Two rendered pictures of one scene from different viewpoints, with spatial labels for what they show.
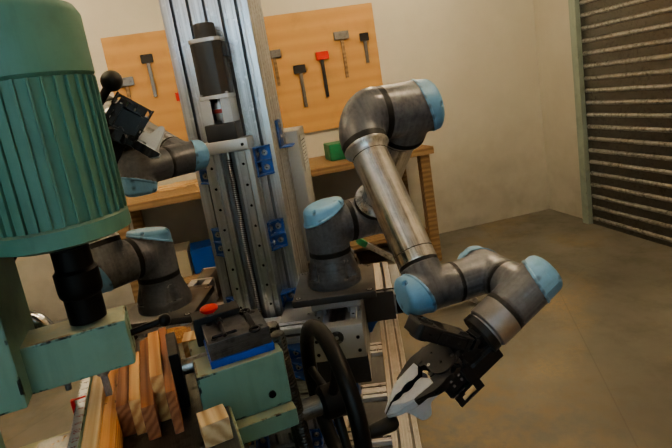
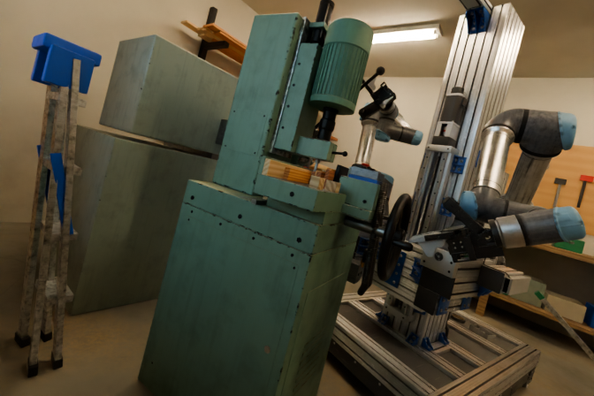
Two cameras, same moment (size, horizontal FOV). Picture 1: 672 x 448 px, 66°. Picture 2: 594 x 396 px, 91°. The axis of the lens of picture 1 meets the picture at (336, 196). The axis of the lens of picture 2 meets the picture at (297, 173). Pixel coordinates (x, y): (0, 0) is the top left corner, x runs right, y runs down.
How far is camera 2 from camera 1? 0.57 m
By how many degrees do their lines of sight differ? 50
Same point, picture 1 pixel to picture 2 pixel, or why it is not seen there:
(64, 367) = (307, 148)
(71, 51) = (360, 39)
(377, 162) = (493, 140)
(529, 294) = (542, 219)
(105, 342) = (321, 147)
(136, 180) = (381, 132)
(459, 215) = not seen: outside the picture
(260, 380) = (362, 192)
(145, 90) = not seen: hidden behind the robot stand
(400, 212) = (489, 163)
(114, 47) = not seen: hidden behind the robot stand
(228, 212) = (425, 182)
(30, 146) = (331, 64)
